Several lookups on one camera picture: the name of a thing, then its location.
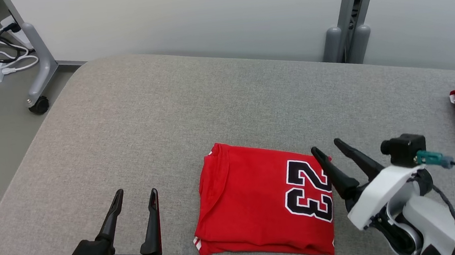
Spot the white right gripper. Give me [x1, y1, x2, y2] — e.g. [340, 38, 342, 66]
[310, 130, 428, 235]

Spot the red white basketball jersey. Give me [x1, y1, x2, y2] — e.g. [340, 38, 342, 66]
[183, 131, 343, 255]

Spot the grey wheeled desk frame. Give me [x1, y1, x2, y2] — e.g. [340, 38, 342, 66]
[3, 0, 91, 117]

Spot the teal right camera connector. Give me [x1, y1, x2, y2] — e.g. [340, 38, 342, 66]
[415, 147, 455, 173]

